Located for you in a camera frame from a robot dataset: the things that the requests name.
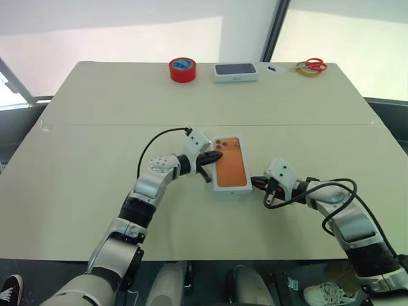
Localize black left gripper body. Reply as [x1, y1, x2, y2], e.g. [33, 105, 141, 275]
[193, 152, 210, 175]

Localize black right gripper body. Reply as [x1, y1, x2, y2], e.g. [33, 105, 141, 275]
[263, 177, 285, 202]

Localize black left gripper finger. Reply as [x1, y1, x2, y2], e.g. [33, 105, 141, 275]
[200, 151, 224, 166]
[198, 166, 213, 184]

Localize orange phone box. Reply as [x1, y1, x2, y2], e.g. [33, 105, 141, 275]
[208, 133, 254, 197]

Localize closed dark-print phone box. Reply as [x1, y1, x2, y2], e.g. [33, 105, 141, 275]
[212, 62, 262, 84]

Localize black metal base part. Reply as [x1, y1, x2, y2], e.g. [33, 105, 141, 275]
[273, 270, 300, 293]

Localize red tape roll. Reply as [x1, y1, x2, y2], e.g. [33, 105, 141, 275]
[168, 57, 199, 84]

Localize pale grey rounded leg shell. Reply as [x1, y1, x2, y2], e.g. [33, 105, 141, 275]
[147, 261, 188, 306]
[225, 265, 275, 306]

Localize olive trouser leg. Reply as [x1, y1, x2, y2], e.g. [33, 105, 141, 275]
[324, 261, 358, 296]

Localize yellow tape roll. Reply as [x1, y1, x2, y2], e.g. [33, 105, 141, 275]
[294, 61, 323, 78]

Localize black window pillar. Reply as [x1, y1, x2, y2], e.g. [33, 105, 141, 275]
[261, 0, 290, 63]

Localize black and white sneaker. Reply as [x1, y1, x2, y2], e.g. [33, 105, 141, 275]
[0, 273, 25, 306]

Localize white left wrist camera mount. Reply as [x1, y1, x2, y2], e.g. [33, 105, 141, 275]
[182, 127, 214, 161]

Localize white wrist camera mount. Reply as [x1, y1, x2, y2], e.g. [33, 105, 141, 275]
[182, 127, 214, 161]
[262, 156, 302, 200]

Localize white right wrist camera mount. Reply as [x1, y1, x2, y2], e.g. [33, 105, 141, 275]
[262, 156, 302, 200]

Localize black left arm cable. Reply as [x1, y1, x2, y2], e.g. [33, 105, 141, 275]
[136, 127, 193, 180]

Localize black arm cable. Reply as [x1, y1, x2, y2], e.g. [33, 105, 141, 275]
[263, 177, 400, 259]
[136, 127, 193, 180]

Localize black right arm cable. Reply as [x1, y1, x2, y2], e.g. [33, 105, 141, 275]
[263, 177, 400, 259]

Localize red-handled scissors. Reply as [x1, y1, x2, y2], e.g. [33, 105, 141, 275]
[288, 57, 328, 71]

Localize dark slanted window frame bar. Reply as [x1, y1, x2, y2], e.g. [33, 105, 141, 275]
[0, 56, 52, 106]

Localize white window handle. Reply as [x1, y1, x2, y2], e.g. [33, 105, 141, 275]
[0, 71, 17, 94]

